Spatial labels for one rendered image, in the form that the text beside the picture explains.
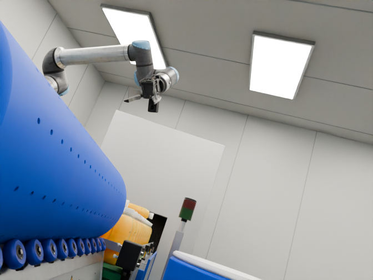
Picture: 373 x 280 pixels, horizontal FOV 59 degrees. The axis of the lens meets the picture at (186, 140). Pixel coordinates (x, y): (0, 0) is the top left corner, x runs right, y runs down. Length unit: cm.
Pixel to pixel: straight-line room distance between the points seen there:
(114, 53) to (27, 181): 136
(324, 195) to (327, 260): 95
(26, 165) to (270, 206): 504
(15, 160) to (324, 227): 522
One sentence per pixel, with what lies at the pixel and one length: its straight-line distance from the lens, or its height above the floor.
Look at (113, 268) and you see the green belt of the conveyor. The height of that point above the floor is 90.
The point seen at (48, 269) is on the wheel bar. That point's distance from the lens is 75.
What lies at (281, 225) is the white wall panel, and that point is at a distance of 533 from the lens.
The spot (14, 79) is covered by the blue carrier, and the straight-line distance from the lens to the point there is 36.
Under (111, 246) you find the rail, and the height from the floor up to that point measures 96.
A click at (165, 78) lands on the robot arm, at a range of 157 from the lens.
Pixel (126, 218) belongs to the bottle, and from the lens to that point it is 132.
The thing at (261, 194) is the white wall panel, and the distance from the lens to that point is 537.
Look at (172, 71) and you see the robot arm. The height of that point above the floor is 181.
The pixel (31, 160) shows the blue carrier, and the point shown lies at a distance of 41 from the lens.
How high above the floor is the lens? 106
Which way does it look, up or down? 17 degrees up
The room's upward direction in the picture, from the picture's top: 19 degrees clockwise
